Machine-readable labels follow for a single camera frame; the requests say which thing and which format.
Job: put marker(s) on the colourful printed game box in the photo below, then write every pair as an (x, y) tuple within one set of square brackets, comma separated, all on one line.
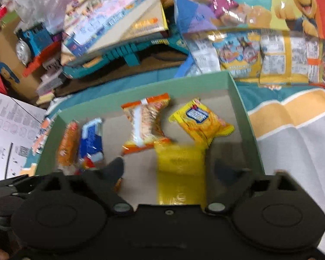
[(111, 13)]

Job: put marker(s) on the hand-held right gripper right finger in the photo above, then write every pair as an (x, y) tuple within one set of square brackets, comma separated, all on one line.
[(222, 178)]

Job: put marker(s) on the clear plastic bag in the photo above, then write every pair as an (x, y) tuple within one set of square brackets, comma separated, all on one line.
[(40, 2)]

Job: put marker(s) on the green cardboard box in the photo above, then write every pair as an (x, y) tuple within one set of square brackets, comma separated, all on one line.
[(103, 108)]

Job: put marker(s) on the plain yellow snack packet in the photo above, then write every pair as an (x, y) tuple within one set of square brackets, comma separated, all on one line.
[(178, 176)]

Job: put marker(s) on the brown cardboard box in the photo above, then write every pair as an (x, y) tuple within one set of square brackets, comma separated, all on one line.
[(5, 48)]

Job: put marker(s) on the cartoon printed bag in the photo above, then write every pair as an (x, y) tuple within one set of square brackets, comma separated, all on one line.
[(233, 2)]

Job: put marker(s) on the blue toy train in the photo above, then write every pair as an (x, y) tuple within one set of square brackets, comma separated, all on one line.
[(35, 38)]

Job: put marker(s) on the yellow cracker packet blue label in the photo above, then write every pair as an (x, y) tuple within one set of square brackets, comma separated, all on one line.
[(203, 126)]

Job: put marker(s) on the slim orange snack packet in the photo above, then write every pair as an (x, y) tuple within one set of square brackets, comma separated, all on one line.
[(67, 151)]

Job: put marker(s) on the teal orange grey blanket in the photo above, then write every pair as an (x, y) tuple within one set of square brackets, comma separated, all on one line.
[(300, 154)]

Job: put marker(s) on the teal plastic toy track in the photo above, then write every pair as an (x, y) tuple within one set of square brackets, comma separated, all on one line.
[(130, 55)]

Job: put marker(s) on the orange and white snack packet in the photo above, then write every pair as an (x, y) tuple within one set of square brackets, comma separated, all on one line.
[(145, 124)]

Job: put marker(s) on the small pastel box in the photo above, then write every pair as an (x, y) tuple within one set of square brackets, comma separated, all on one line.
[(48, 85)]

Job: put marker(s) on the blue and white snack packet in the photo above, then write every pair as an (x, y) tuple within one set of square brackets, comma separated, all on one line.
[(90, 142)]

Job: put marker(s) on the white printed paper sheet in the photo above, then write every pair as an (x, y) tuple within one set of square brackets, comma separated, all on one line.
[(10, 130)]

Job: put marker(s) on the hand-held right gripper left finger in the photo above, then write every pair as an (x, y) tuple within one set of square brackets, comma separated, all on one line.
[(116, 169)]

